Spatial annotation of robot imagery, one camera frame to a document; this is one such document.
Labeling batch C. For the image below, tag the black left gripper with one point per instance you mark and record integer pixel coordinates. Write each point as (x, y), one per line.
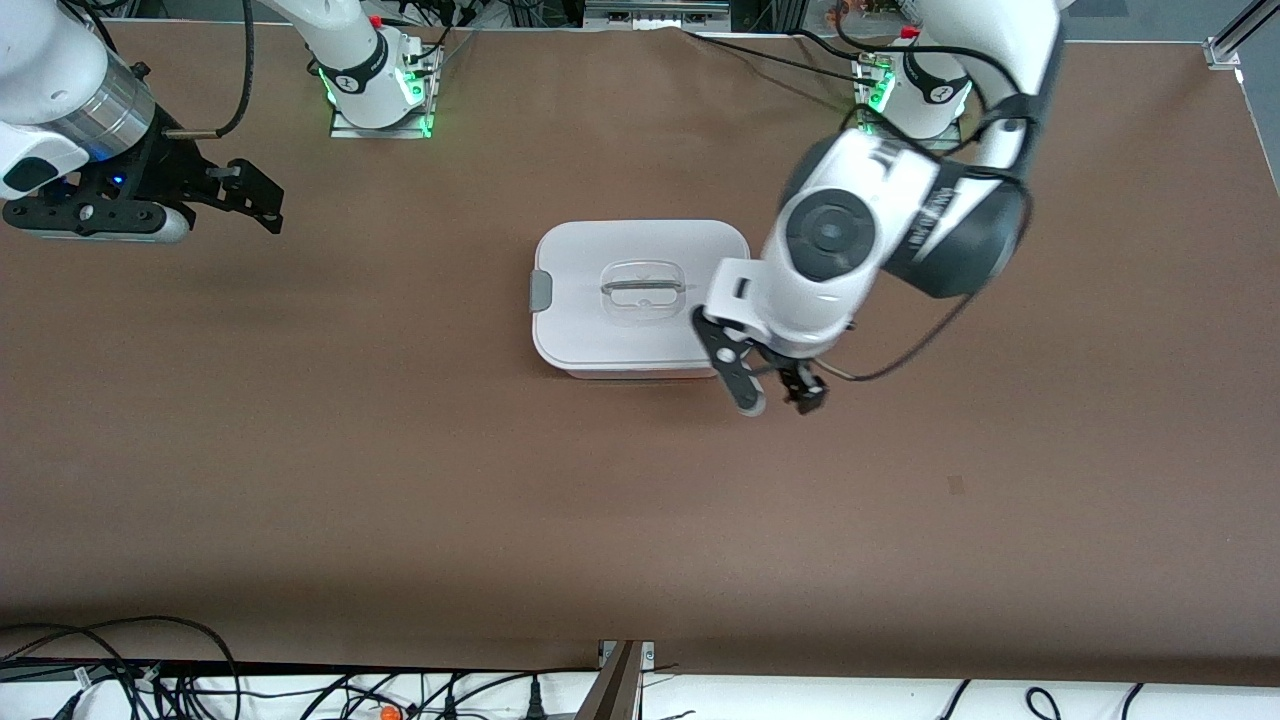
(797, 378)

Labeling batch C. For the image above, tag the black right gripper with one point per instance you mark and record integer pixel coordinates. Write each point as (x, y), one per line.
(172, 167)

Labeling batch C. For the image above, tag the white box lid grey clips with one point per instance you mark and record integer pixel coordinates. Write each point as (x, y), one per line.
(600, 340)

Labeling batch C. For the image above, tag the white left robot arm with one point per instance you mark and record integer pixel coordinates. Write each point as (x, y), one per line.
(800, 300)

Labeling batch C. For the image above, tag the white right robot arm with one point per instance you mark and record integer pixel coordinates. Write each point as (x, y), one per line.
(50, 60)

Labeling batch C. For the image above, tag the pink translucent plastic box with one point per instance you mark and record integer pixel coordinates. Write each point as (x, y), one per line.
(640, 373)

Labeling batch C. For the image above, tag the brown table cover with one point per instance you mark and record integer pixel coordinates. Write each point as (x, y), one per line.
(600, 520)

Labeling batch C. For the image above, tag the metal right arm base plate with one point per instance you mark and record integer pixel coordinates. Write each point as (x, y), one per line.
(380, 132)

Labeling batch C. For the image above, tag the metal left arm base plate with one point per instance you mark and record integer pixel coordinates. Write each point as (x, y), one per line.
(870, 135)

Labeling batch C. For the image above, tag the aluminium profile post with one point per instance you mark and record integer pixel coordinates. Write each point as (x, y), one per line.
(615, 690)

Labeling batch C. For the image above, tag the aluminium frame rail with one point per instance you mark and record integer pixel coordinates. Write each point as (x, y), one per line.
(1225, 50)

